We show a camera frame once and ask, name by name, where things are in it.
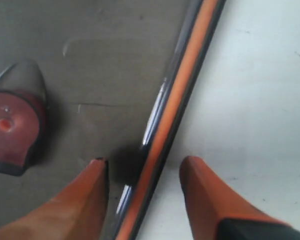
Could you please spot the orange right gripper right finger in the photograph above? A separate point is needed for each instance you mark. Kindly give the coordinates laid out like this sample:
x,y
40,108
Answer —
x,y
216,212

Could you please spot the dark transparent box lid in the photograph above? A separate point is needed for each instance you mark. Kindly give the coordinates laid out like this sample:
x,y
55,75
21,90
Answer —
x,y
103,62

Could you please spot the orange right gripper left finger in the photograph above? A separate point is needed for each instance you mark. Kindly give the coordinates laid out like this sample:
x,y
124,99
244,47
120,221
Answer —
x,y
76,213

